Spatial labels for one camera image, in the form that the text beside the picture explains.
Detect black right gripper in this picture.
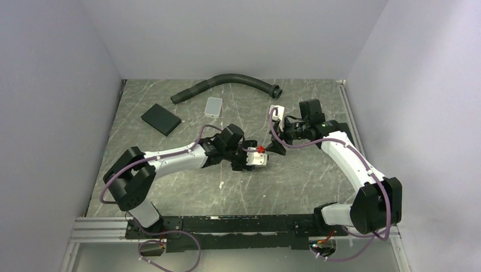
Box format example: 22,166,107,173
265,116,310,155

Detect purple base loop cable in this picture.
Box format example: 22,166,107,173
137,227,204,272

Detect black mounting base rail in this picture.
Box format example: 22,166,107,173
125,214,347,253

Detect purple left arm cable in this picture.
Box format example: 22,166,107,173
99,124,260,205

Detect black flat rectangular box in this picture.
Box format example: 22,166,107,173
141,104,182,137

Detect black corrugated hose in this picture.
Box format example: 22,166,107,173
171,73,283,105

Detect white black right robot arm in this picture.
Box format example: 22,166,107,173
266,99,402,240

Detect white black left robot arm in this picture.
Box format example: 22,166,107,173
100,124,268,238

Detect aluminium frame rail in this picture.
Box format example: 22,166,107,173
69,217,128,243

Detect clear white plastic case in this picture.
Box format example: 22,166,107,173
204,97,223,118

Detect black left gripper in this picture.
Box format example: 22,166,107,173
224,141,258,171

